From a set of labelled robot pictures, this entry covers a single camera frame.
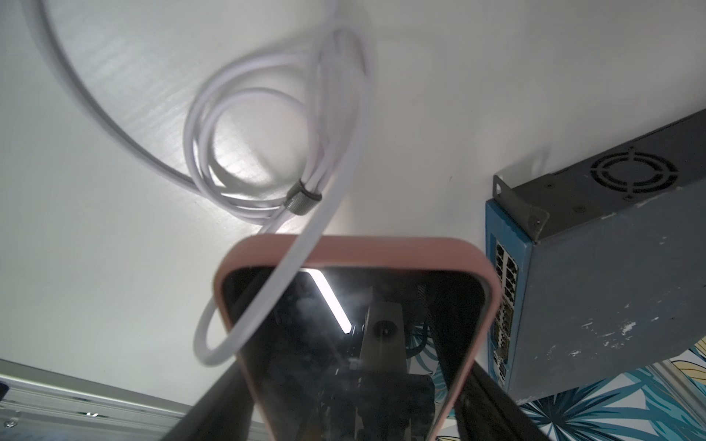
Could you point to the aluminium front rail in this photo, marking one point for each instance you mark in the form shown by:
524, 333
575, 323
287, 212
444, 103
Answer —
37, 404

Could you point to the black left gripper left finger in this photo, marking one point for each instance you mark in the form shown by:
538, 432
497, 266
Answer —
224, 413

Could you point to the black phone pink case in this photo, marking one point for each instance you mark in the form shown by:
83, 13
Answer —
372, 339

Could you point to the grey blue network switch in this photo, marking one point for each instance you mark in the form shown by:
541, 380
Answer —
601, 264

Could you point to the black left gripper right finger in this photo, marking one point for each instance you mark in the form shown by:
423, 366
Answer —
485, 413

